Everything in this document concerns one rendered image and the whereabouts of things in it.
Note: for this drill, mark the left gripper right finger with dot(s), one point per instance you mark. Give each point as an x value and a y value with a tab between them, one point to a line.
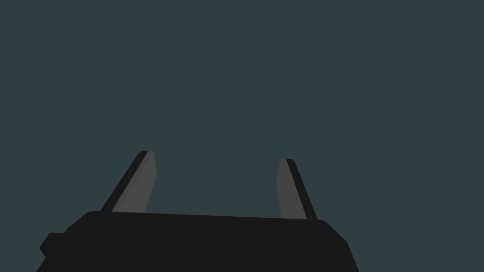
293	192

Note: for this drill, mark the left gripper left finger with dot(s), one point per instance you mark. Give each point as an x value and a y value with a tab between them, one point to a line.
135	187

